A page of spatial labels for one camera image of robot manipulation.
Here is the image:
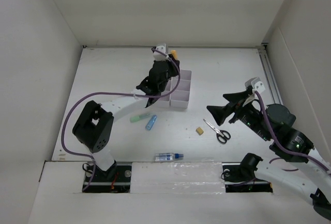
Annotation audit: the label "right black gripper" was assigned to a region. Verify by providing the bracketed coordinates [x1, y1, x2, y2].
[205, 89, 271, 141]

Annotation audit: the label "blue transparent stapler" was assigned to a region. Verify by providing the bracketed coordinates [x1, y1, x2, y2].
[145, 115, 157, 131]

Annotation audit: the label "green capped correction tape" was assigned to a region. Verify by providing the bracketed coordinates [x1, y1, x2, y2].
[130, 113, 151, 123]

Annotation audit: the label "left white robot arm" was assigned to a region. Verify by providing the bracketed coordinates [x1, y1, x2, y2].
[72, 55, 180, 181]

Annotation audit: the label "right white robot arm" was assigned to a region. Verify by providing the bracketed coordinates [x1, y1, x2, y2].
[206, 88, 330, 220]

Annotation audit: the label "left white compartment organizer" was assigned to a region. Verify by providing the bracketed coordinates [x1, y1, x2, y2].
[152, 80, 171, 108]

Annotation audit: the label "white compartment organizer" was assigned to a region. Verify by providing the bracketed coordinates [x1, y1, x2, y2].
[152, 80, 171, 108]
[170, 69, 192, 109]

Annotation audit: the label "right white compartment organizer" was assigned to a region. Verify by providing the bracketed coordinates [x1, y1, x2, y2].
[170, 69, 192, 109]

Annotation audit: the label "yellow eraser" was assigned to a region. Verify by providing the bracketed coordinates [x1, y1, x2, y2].
[196, 127, 204, 135]

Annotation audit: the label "blue capped glue bottle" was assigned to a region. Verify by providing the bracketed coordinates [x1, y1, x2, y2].
[155, 153, 184, 162]

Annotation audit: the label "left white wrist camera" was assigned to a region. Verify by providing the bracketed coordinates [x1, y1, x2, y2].
[152, 43, 169, 61]

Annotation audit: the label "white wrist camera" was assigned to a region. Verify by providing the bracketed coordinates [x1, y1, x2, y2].
[152, 43, 169, 61]
[245, 77, 266, 94]

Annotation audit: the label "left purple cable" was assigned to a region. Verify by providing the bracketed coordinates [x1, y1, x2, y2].
[61, 48, 181, 191]

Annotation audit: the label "black handled scissors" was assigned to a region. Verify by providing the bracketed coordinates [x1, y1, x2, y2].
[203, 119, 231, 144]

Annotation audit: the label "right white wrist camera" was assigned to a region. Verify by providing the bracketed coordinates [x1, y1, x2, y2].
[245, 77, 266, 94]

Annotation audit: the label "aluminium rail right side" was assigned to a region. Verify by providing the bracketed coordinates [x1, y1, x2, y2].
[257, 43, 283, 104]

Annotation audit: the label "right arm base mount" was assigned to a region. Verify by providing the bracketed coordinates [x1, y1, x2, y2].
[220, 163, 273, 193]

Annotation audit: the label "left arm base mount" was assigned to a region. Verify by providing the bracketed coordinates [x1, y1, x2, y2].
[82, 162, 132, 193]

